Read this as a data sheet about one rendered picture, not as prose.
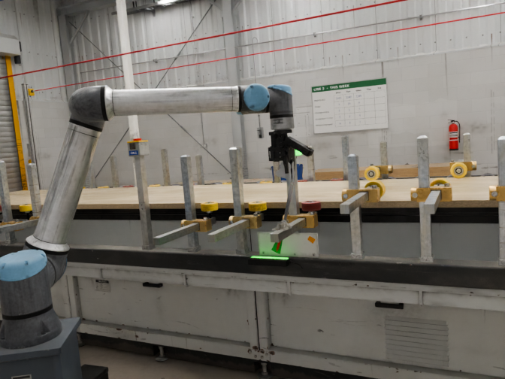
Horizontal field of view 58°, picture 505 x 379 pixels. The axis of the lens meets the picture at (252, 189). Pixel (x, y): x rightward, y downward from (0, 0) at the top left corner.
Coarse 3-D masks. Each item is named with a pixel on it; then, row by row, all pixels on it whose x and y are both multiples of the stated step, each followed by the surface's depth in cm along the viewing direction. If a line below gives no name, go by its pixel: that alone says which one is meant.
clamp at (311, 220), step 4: (288, 216) 184; (292, 216) 184; (296, 216) 183; (300, 216) 182; (304, 216) 181; (308, 216) 181; (312, 216) 180; (316, 216) 183; (292, 220) 184; (308, 220) 181; (312, 220) 180; (316, 220) 183; (308, 224) 181; (312, 224) 180; (316, 224) 183
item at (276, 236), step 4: (308, 212) 194; (316, 212) 194; (296, 220) 178; (300, 220) 177; (304, 220) 181; (292, 224) 171; (296, 224) 172; (300, 224) 176; (304, 224) 180; (292, 228) 168; (296, 228) 172; (300, 228) 176; (272, 232) 159; (276, 232) 158; (280, 232) 158; (284, 232) 161; (288, 232) 164; (292, 232) 168; (272, 236) 157; (276, 236) 156; (280, 236) 158; (284, 236) 161; (288, 236) 164; (272, 240) 157; (276, 240) 156; (280, 240) 158
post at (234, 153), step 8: (232, 152) 192; (232, 160) 193; (232, 168) 193; (240, 168) 195; (232, 176) 194; (240, 176) 195; (232, 184) 194; (240, 184) 194; (232, 192) 195; (240, 192) 194; (240, 200) 194; (240, 208) 194; (240, 216) 195; (240, 232) 196; (240, 240) 196; (240, 248) 197
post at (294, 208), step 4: (296, 164) 184; (296, 168) 184; (296, 172) 184; (296, 176) 184; (292, 180) 182; (296, 180) 184; (296, 184) 184; (288, 188) 184; (296, 188) 184; (288, 192) 184; (292, 192) 183; (296, 192) 184; (292, 196) 183; (296, 196) 183; (292, 200) 183; (296, 200) 183; (292, 204) 184; (296, 204) 183; (292, 208) 184; (296, 208) 183; (292, 212) 184; (296, 212) 183; (300, 232) 186
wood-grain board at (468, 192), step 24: (24, 192) 374; (96, 192) 323; (120, 192) 309; (168, 192) 284; (216, 192) 263; (264, 192) 245; (312, 192) 229; (336, 192) 222; (408, 192) 203; (456, 192) 192; (480, 192) 187
